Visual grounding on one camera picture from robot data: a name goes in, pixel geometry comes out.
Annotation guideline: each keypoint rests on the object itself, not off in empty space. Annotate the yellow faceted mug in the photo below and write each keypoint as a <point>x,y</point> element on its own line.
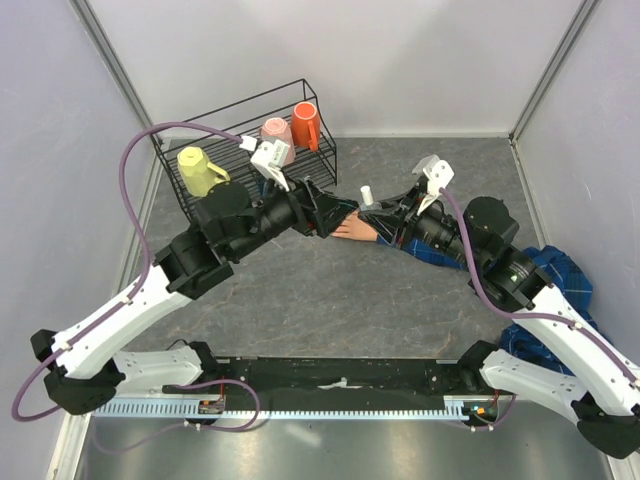
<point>199,174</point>

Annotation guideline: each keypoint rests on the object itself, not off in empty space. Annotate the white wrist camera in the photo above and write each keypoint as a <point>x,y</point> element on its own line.
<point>438,173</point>
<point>269,159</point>

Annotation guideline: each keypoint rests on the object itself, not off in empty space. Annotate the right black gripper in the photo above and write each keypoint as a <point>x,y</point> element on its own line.
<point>395,219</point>

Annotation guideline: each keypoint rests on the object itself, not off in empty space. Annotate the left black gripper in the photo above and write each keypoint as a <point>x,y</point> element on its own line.
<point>324,212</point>

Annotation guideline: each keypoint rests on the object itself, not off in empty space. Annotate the mannequin hand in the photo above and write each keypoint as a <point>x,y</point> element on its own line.
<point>353,228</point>

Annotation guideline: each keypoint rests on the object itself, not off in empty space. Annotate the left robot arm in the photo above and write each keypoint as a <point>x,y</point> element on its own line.
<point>91,366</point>

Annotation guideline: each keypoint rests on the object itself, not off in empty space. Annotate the white nail polish cap brush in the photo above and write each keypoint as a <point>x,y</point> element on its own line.
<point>366,194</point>

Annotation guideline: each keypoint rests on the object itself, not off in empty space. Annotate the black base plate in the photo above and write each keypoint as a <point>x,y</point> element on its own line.
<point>351,382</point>

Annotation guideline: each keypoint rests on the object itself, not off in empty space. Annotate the blue plaid sleeve forearm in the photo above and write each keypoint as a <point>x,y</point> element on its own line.
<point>425,253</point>

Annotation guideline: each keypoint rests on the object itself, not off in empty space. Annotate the blue plaid cloth pile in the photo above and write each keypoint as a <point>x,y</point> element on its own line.
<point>570,290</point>

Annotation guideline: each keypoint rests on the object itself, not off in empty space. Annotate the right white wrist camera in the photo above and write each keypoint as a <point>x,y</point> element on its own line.
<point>438,173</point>

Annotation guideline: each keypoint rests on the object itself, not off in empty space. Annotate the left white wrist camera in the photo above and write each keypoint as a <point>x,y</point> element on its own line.
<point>269,159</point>

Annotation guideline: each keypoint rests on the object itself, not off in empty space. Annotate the nail polish bottle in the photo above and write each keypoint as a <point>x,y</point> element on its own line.
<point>369,207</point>

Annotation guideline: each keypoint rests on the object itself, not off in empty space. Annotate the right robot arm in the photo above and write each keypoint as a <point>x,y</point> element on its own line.
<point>600,394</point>

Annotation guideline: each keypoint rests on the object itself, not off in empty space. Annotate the pink mug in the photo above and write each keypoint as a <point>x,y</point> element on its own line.
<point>277,128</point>

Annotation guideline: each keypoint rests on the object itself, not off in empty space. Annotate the light blue cable duct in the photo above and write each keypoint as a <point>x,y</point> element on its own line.
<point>193,409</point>

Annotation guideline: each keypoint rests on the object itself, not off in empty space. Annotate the orange mug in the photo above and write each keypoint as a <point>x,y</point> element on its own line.
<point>305,126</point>

